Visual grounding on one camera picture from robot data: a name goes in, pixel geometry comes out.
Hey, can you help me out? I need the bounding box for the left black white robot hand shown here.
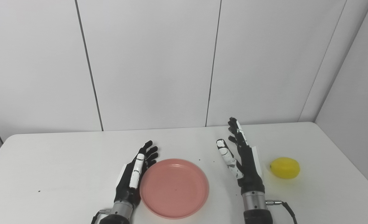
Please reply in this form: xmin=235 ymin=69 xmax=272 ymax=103
xmin=114 ymin=140 xmax=159 ymax=208

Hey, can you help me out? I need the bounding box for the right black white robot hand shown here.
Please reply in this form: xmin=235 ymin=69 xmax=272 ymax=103
xmin=216 ymin=117 xmax=265 ymax=196

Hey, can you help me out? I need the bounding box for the yellow lemon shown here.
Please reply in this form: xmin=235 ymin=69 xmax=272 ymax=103
xmin=270 ymin=157 xmax=301 ymax=180

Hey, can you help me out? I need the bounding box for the pink round plate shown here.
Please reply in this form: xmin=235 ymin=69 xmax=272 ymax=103
xmin=139 ymin=158 xmax=210 ymax=220

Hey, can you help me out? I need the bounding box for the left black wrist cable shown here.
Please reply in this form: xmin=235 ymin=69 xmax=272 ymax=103
xmin=91 ymin=209 xmax=111 ymax=224

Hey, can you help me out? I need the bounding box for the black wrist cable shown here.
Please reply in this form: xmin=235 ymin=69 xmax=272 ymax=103
xmin=265 ymin=199 xmax=298 ymax=224
xmin=91 ymin=209 xmax=111 ymax=224

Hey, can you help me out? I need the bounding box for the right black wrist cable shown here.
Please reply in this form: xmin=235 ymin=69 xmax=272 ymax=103
xmin=265 ymin=199 xmax=298 ymax=224

